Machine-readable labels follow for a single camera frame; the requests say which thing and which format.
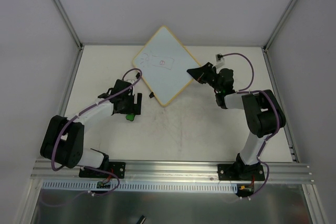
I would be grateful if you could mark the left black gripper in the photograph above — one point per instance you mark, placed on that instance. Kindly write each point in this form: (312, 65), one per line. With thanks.
(138, 104)

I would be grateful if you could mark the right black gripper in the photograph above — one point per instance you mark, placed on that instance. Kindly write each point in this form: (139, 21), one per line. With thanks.
(210, 72)

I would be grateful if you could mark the green whiteboard eraser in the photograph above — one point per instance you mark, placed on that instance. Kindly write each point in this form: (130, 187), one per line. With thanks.
(130, 117)

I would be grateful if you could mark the yellow framed whiteboard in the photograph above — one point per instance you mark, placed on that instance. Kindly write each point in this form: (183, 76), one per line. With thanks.
(164, 62)

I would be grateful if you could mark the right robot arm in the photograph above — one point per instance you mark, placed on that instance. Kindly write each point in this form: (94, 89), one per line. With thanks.
(263, 115)

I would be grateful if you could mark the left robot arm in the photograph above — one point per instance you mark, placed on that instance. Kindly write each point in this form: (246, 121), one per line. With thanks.
(64, 139)

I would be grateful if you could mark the small black object bottom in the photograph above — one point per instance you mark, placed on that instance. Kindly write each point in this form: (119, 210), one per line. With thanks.
(141, 220)

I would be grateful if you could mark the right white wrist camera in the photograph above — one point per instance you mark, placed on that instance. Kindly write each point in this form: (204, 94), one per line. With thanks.
(220, 61)

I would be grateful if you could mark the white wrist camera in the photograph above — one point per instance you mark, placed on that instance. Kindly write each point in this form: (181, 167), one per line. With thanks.
(220, 61)
(130, 80)

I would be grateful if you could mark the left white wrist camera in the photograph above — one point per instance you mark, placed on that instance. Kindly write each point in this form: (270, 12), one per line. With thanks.
(130, 80)

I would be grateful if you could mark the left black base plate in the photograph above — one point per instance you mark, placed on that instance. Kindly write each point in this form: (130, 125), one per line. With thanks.
(117, 168)

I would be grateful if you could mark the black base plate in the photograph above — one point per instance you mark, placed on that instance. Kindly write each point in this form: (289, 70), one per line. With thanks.
(234, 172)
(117, 168)

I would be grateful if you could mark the aluminium mounting rail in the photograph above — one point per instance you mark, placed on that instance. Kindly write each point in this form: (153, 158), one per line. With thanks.
(173, 171)

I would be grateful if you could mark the right aluminium frame post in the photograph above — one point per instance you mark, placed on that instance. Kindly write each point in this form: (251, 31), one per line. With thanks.
(267, 58)

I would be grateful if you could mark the aluminium frame post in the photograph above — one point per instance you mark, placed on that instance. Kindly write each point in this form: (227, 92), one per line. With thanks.
(75, 61)
(267, 58)

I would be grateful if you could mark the white slotted cable duct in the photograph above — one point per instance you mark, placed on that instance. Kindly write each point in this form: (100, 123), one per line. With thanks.
(81, 185)

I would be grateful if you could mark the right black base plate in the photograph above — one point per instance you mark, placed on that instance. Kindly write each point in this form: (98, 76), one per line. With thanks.
(234, 172)

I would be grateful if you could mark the left aluminium frame post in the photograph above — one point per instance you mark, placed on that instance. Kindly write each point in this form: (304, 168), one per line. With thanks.
(75, 61)

